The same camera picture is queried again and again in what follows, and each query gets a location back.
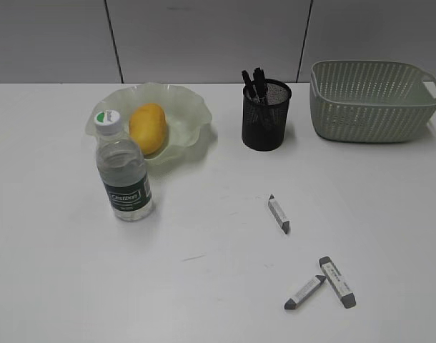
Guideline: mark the pale green plastic basket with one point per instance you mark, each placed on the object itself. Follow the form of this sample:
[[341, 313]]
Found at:
[[372, 102]]

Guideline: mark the yellow mango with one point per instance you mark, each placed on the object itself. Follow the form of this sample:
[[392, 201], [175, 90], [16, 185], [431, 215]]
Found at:
[[148, 128]]

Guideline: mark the black mesh pen holder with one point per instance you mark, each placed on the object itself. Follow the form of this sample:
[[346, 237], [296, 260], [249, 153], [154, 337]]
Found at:
[[263, 126]]

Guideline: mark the black marker pen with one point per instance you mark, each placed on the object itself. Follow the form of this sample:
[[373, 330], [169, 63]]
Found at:
[[263, 85], [249, 86], [256, 82]]

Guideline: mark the grey white eraser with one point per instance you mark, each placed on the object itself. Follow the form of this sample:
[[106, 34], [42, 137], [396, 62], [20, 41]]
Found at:
[[338, 282], [278, 214], [304, 292]]

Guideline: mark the clear water bottle green label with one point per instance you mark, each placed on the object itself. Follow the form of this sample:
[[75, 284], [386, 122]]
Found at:
[[122, 168]]

